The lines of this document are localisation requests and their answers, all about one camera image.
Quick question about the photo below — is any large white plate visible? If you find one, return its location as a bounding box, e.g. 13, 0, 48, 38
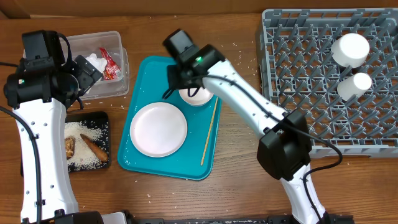
130, 102, 187, 157

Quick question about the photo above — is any pile of rice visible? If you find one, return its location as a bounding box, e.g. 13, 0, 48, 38
65, 121, 109, 172

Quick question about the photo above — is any red snack wrapper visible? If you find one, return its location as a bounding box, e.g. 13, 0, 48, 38
100, 47, 121, 80

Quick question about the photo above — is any black tray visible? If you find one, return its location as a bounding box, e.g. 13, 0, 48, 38
65, 111, 111, 169

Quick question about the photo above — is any clear plastic bin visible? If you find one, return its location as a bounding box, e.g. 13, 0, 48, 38
23, 30, 130, 101

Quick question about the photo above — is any teal plastic tray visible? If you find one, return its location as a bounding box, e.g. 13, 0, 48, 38
118, 56, 222, 180

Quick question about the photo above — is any white upturned cup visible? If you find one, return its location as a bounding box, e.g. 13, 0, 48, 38
337, 73, 372, 101

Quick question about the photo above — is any grey dishwasher rack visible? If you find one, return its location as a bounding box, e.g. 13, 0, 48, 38
256, 8, 397, 158

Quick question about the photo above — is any wooden chopstick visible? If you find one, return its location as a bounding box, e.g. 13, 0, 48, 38
200, 97, 218, 166

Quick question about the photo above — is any brown carrot piece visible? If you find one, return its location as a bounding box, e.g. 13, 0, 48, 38
80, 134, 108, 162

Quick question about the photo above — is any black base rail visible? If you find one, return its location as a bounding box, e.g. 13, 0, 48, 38
93, 213, 355, 224

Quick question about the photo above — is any brown shiitake mushroom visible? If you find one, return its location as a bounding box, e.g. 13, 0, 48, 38
65, 137, 75, 159

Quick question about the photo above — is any pink small bowl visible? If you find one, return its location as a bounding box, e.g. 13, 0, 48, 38
178, 87, 213, 106

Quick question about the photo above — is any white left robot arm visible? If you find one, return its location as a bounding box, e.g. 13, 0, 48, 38
1, 30, 103, 223

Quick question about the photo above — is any white saucer plate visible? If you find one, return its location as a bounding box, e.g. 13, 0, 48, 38
331, 33, 370, 68

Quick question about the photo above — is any white napkin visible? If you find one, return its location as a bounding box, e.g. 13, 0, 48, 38
85, 54, 107, 73

